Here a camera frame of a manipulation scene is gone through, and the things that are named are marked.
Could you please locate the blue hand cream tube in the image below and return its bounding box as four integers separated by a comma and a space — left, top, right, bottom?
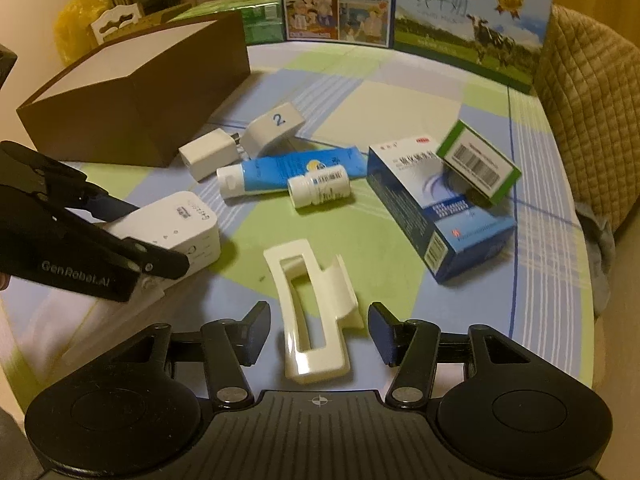
216, 146, 371, 204

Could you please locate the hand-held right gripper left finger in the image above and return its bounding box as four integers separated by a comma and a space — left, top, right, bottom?
119, 301, 272, 408

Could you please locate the white cube power adapter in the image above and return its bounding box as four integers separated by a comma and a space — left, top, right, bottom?
178, 129, 244, 182

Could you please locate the checked tablecloth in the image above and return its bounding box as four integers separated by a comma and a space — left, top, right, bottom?
0, 40, 609, 461

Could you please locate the brown storage box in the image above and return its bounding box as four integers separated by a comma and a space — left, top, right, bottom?
16, 11, 251, 169

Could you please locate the green tissue multipack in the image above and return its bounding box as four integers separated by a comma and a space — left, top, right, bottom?
170, 0, 286, 46

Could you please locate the white chair back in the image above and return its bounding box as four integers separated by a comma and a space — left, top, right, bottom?
89, 0, 146, 49

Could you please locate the white wifi extender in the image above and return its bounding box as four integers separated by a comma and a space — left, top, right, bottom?
102, 191, 221, 297

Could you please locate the yellow plastic bag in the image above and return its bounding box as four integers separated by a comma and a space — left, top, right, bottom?
54, 0, 119, 66

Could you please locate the grey cloth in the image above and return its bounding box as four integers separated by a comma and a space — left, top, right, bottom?
575, 202, 619, 321

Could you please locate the illustrated blue milk carton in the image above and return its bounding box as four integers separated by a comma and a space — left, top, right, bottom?
278, 0, 399, 50

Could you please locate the white pill bottle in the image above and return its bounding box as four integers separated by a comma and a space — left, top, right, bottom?
287, 165, 352, 209

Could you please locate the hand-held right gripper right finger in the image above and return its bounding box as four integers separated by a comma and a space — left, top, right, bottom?
367, 301, 522, 408

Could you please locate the white numbered charger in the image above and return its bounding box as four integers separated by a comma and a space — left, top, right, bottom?
240, 101, 307, 159

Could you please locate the white plastic holder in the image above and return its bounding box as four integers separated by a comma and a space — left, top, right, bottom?
263, 242, 361, 386

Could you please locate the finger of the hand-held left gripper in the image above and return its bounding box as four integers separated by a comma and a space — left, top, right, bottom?
0, 141, 142, 221
97, 226, 190, 281

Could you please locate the beige quilted sofa cover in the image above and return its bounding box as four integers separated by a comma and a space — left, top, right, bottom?
530, 4, 640, 241

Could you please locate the blue medicine box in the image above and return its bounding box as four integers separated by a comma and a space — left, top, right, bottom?
367, 136, 516, 283

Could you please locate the green-edged barcode box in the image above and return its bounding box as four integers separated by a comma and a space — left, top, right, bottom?
436, 120, 522, 206

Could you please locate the cow print milk carton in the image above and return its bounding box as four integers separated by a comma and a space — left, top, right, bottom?
392, 0, 553, 95

